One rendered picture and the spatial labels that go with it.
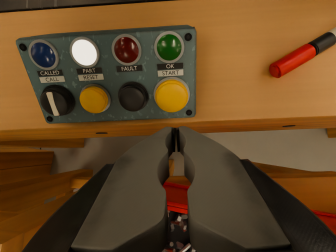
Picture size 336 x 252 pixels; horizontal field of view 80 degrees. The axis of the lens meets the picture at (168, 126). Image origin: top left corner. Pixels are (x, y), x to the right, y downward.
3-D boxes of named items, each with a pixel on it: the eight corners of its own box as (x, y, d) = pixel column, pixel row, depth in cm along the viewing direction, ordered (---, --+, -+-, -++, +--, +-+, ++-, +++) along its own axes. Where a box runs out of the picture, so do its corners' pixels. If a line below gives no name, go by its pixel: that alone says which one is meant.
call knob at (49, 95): (76, 112, 19) (71, 117, 18) (50, 113, 20) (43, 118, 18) (68, 85, 18) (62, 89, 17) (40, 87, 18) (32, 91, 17)
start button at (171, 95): (187, 108, 19) (188, 113, 18) (157, 109, 19) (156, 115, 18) (187, 77, 18) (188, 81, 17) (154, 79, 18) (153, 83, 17)
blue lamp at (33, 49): (61, 68, 17) (51, 61, 16) (37, 69, 18) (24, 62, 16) (62, 48, 18) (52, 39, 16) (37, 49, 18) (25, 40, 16)
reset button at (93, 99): (111, 109, 19) (107, 114, 18) (86, 110, 19) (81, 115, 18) (106, 84, 18) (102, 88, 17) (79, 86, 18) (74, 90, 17)
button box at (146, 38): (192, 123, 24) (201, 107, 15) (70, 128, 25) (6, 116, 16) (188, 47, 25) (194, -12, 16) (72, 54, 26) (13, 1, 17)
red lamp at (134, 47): (141, 63, 17) (138, 56, 16) (116, 65, 17) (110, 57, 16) (141, 43, 17) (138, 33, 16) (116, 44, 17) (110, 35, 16)
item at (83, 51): (101, 66, 17) (94, 58, 16) (76, 67, 17) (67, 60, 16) (101, 45, 18) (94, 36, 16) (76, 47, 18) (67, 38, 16)
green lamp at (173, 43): (183, 61, 17) (183, 53, 16) (157, 62, 17) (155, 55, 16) (182, 40, 17) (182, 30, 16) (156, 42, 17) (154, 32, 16)
